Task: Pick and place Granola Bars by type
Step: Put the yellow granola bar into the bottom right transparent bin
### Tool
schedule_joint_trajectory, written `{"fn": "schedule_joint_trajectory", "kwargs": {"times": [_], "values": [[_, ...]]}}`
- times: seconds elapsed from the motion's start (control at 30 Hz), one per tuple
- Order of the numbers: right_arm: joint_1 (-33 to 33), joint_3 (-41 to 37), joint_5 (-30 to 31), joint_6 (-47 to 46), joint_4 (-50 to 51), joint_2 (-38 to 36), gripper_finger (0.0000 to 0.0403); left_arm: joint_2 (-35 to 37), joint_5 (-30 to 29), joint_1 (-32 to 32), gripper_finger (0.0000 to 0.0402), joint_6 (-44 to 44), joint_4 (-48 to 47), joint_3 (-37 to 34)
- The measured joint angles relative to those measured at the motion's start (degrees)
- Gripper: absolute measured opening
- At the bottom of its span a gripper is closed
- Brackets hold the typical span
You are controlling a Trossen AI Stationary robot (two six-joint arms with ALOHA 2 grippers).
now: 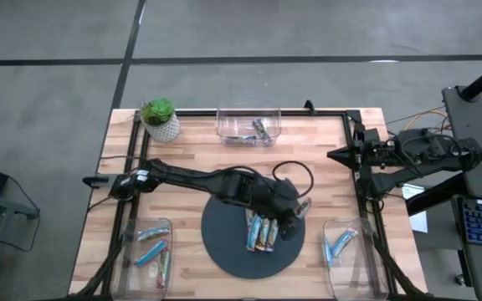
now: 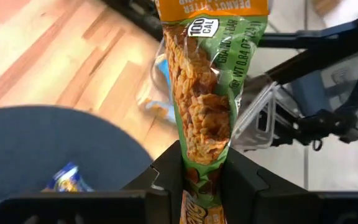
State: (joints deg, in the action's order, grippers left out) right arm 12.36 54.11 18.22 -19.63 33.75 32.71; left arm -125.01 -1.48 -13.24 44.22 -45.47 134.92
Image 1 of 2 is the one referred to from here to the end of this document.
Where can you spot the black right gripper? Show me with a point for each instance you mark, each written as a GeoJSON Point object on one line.
{"type": "Point", "coordinates": [377, 148]}

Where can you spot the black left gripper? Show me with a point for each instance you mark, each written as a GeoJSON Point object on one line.
{"type": "Point", "coordinates": [278, 205]}

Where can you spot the blue granola bar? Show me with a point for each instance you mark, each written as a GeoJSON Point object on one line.
{"type": "Point", "coordinates": [151, 253]}
{"type": "Point", "coordinates": [328, 253]}
{"type": "Point", "coordinates": [254, 234]}
{"type": "Point", "coordinates": [345, 242]}

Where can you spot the teal granola bar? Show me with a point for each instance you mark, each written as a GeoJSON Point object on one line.
{"type": "Point", "coordinates": [153, 233]}

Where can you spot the red and green granola bar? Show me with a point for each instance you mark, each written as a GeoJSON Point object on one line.
{"type": "Point", "coordinates": [163, 269]}

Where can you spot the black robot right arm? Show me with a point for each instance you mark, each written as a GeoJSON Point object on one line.
{"type": "Point", "coordinates": [425, 152]}

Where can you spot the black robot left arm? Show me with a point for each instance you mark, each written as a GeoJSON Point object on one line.
{"type": "Point", "coordinates": [191, 177]}

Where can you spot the small black clamp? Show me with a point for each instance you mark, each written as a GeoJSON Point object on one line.
{"type": "Point", "coordinates": [309, 106]}

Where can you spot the white paper sheet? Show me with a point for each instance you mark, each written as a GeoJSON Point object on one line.
{"type": "Point", "coordinates": [418, 223]}
{"type": "Point", "coordinates": [412, 192]}

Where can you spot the dark round plate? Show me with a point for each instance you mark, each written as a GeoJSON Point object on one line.
{"type": "Point", "coordinates": [232, 259]}

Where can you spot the clear plastic bin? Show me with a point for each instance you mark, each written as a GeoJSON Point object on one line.
{"type": "Point", "coordinates": [140, 288]}
{"type": "Point", "coordinates": [358, 280]}
{"type": "Point", "coordinates": [237, 123]}

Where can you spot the dark grey workstation desk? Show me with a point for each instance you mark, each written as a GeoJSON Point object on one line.
{"type": "Point", "coordinates": [471, 113]}

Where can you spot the succulent in white patterned pot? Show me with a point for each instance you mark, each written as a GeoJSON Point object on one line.
{"type": "Point", "coordinates": [159, 113]}

